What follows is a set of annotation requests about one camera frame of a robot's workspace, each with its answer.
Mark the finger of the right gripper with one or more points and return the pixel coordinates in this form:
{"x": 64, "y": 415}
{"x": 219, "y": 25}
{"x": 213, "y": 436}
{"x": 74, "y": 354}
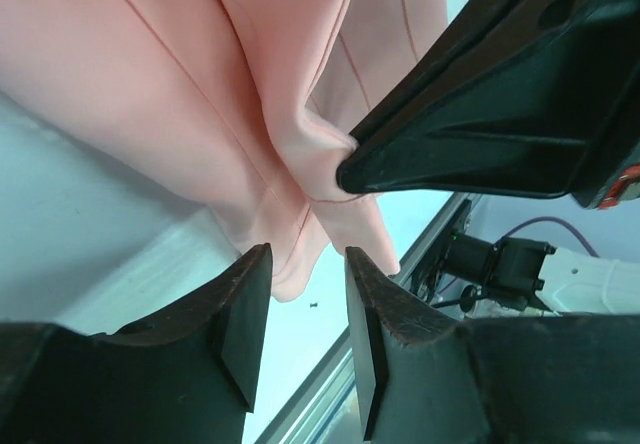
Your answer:
{"x": 477, "y": 20}
{"x": 541, "y": 129}

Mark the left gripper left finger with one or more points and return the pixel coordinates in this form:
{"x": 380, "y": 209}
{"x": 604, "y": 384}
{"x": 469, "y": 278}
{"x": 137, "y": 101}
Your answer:
{"x": 196, "y": 354}

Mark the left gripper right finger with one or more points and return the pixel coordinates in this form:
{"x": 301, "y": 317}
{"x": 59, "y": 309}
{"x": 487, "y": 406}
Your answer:
{"x": 412, "y": 375}

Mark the pink pleated skirt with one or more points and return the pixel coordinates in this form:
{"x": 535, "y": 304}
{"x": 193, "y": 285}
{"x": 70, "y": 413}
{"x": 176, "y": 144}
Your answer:
{"x": 246, "y": 106}

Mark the aluminium rail frame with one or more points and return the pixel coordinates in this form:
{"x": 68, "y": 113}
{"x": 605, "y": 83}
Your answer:
{"x": 322, "y": 363}

